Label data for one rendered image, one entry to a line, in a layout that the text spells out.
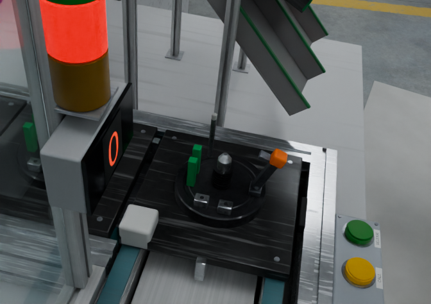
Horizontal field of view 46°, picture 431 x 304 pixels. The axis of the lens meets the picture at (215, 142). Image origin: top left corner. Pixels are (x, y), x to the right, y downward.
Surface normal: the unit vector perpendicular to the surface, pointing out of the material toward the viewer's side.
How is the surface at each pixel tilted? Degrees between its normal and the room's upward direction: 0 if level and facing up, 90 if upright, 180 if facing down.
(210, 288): 0
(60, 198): 90
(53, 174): 90
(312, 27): 90
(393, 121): 0
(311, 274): 0
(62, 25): 90
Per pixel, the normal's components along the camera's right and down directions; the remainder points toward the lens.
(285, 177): 0.09, -0.74
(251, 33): -0.36, 0.59
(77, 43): 0.28, 0.66
